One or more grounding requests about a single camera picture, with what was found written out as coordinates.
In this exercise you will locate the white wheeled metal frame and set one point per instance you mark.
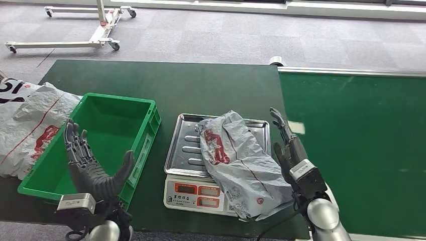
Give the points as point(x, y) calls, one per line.
point(101, 31)

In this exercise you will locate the white scale with steel tray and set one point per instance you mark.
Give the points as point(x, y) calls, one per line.
point(183, 156)

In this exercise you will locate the white wall ledge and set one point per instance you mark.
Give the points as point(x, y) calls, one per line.
point(299, 9)

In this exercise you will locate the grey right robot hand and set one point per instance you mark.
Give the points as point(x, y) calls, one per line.
point(294, 149)

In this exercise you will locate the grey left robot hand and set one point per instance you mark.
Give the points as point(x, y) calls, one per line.
point(88, 176)

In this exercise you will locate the grey red-printed plastic mailer package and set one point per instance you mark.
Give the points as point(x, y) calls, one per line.
point(239, 166)

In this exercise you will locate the silver conveyor roller end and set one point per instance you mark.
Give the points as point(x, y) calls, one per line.
point(277, 61)

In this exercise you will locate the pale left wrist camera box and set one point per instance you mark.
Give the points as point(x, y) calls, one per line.
point(75, 202)

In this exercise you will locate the green plastic crate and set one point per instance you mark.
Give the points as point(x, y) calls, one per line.
point(113, 123)

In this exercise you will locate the large white red-printed sack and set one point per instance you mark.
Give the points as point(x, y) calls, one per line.
point(26, 126)

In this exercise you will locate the green conveyor belt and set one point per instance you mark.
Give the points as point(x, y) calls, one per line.
point(359, 133)

